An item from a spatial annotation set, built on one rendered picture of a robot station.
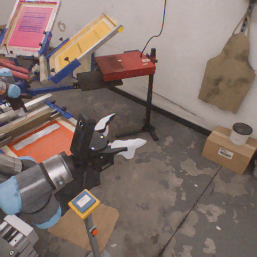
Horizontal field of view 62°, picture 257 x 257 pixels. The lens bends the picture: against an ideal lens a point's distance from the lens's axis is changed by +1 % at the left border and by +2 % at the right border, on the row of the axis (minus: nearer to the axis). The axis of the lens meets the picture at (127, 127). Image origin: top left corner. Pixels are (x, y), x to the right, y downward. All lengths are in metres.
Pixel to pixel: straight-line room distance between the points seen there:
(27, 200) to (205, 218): 2.05
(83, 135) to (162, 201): 1.98
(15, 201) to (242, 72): 2.44
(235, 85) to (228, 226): 1.47
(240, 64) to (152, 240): 1.97
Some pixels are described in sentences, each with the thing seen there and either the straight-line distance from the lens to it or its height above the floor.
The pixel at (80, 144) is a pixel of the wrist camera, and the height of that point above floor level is 1.69.
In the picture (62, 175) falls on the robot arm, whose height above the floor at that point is 1.64.
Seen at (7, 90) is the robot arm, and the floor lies 1.44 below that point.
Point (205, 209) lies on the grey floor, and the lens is 2.46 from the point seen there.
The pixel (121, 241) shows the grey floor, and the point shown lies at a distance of 2.20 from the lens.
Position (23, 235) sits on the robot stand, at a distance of 1.00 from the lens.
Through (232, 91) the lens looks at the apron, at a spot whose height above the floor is 0.81.
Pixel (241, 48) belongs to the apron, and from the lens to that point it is 2.57.
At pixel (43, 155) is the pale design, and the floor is 0.96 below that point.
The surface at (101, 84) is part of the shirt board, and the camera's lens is 2.31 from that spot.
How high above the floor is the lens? 2.04
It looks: 40 degrees down
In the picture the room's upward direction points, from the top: straight up
